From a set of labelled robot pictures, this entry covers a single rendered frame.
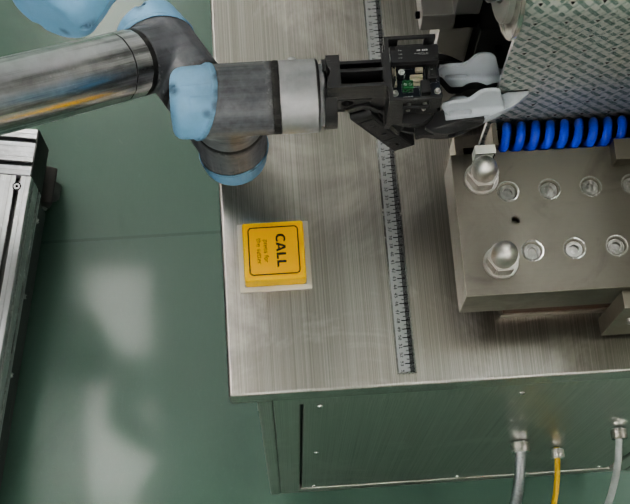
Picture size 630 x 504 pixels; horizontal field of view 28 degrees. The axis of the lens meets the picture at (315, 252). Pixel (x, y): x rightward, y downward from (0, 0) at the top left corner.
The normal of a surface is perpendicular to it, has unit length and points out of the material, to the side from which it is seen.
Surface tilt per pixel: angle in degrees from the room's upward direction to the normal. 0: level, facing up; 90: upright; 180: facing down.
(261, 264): 0
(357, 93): 90
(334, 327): 0
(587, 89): 90
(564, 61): 90
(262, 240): 0
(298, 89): 13
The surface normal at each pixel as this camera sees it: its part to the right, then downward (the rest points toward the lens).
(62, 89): 0.72, 0.14
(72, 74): 0.65, -0.16
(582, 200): 0.01, -0.33
